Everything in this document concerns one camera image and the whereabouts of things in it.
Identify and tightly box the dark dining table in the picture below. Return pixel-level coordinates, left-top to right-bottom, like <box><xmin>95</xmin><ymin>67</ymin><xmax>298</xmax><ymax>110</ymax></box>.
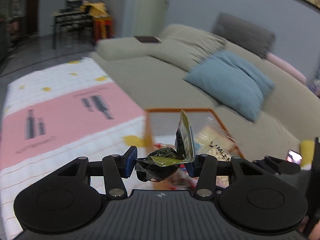
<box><xmin>52</xmin><ymin>10</ymin><xmax>93</xmax><ymax>49</ymax></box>

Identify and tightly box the orange cardboard box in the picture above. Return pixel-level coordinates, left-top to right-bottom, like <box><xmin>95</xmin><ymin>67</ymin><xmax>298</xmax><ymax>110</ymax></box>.
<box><xmin>143</xmin><ymin>107</ymin><xmax>246</xmax><ymax>188</ymax></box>

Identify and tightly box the orange stool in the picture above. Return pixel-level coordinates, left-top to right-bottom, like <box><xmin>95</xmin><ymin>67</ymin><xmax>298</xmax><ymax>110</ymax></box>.
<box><xmin>93</xmin><ymin>16</ymin><xmax>114</xmax><ymax>42</ymax></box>

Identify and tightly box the beige sofa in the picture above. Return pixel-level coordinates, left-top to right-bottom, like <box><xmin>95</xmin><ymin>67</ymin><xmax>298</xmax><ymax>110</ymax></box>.
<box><xmin>91</xmin><ymin>24</ymin><xmax>319</xmax><ymax>160</ymax></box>

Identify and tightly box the black and yellow snack bag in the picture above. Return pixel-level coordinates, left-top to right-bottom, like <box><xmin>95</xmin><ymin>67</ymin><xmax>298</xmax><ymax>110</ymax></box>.
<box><xmin>135</xmin><ymin>110</ymin><xmax>196</xmax><ymax>183</ymax></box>

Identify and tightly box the popcorn snack bag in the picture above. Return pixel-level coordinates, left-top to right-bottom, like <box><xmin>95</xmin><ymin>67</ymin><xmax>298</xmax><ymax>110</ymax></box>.
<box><xmin>195</xmin><ymin>125</ymin><xmax>237</xmax><ymax>161</ymax></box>

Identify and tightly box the pink white picnic mat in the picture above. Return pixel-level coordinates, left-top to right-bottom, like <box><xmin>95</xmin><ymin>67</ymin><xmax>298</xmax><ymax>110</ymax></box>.
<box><xmin>1</xmin><ymin>57</ymin><xmax>145</xmax><ymax>239</ymax></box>

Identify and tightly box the light blue cushion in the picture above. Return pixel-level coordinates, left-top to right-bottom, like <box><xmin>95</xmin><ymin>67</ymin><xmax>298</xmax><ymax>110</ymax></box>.
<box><xmin>184</xmin><ymin>50</ymin><xmax>275</xmax><ymax>122</ymax></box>

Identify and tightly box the beige sofa cushion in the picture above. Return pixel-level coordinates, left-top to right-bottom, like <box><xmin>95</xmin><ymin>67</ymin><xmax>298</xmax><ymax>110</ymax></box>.
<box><xmin>148</xmin><ymin>24</ymin><xmax>227</xmax><ymax>72</ymax></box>

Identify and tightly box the grey striped cushion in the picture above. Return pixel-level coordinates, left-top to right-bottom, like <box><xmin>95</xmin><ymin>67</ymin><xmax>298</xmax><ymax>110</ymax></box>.
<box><xmin>213</xmin><ymin>12</ymin><xmax>276</xmax><ymax>59</ymax></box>

